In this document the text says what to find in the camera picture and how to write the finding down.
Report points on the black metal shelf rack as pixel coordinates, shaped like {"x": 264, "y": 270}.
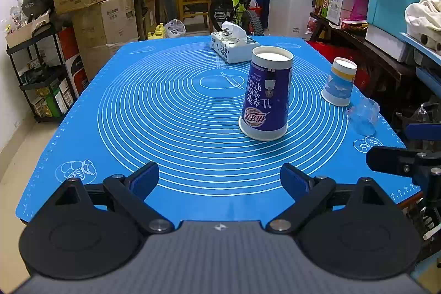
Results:
{"x": 41, "y": 80}

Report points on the white chest freezer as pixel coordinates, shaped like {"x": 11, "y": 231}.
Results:
{"x": 293, "y": 1}

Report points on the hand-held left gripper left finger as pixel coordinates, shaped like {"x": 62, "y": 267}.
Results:
{"x": 144, "y": 182}

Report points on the white and blue tissue box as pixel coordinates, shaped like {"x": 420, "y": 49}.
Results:
{"x": 234, "y": 51}

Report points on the yellow plastic bottle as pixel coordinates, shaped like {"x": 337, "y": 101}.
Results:
{"x": 156, "y": 34}

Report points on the clear plastic bag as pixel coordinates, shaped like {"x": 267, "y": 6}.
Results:
{"x": 175, "y": 28}

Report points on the blue silicone baking mat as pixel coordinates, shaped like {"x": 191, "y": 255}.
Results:
{"x": 172, "y": 128}

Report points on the clear plastic cup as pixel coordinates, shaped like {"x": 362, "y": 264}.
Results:
{"x": 361, "y": 118}

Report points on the white crumpled cloth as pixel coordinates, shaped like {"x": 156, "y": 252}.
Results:
{"x": 423, "y": 16}

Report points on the white foam box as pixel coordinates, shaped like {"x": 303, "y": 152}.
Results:
{"x": 386, "y": 42}

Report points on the dark wooden side table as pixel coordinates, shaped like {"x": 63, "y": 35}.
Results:
{"x": 375, "y": 63}

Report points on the orange drink bottle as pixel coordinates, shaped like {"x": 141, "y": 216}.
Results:
{"x": 320, "y": 4}

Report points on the blue and white paper cup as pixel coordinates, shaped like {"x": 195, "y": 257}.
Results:
{"x": 339, "y": 87}

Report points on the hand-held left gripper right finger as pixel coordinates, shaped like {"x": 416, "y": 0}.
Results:
{"x": 293, "y": 182}

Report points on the large closed cardboard box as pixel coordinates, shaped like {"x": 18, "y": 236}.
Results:
{"x": 106, "y": 22}

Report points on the purple paper cup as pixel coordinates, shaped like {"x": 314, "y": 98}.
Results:
{"x": 265, "y": 97}

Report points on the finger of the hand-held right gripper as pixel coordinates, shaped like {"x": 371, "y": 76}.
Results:
{"x": 422, "y": 131}
{"x": 392, "y": 159}

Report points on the red and white box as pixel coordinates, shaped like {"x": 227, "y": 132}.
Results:
{"x": 72, "y": 63}

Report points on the black helmet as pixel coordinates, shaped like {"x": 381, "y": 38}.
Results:
{"x": 36, "y": 3}

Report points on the teal plastic storage bin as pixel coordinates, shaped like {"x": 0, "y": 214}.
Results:
{"x": 392, "y": 4}

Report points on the green and white carton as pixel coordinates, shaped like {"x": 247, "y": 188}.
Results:
{"x": 336, "y": 6}

